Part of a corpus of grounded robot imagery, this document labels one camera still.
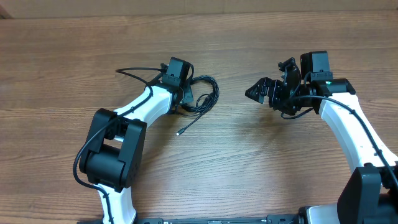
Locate black USB cable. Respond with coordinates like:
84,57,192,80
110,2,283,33
175,75,220,136

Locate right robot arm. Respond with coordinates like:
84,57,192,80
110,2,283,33
245,51,397,223

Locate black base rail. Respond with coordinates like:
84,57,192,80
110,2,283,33
132,214,305,224

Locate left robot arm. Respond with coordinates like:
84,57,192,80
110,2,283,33
73,57,194,223

